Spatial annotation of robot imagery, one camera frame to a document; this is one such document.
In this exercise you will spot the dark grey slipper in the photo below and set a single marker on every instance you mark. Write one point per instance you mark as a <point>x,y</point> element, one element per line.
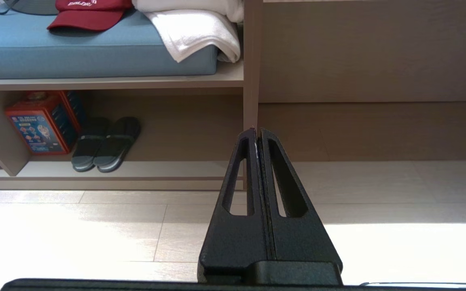
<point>116,146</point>
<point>88,146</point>

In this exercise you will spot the white folded towel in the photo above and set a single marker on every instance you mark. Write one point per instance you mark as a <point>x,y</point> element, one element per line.
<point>194,30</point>

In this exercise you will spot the blue seat cushion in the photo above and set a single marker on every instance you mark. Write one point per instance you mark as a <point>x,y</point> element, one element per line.
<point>95,50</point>

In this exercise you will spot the red baseball cap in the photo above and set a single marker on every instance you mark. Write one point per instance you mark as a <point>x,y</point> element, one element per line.
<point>89,15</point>

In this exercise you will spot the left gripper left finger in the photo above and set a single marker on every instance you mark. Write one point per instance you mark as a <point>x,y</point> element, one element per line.
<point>237,242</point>

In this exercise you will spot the red printed box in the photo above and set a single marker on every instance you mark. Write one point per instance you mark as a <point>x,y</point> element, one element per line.
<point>46,122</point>

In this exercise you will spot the wooden shoe shelf bench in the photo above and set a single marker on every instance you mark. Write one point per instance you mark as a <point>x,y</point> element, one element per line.
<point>217,85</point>

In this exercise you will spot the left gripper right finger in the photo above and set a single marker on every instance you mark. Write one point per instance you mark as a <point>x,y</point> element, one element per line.
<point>297,242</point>

